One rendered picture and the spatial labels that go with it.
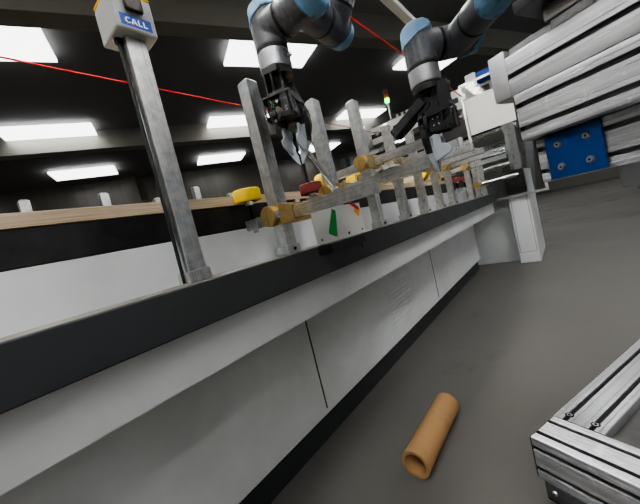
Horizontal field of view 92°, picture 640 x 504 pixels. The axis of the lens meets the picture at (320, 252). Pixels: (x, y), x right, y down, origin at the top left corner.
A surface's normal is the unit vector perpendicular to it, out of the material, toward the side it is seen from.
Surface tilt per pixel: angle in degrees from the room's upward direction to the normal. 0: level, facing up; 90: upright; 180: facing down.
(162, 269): 90
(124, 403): 90
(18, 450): 90
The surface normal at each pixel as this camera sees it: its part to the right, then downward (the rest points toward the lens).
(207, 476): 0.76, -0.14
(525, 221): -0.61, 0.20
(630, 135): -0.87, 0.24
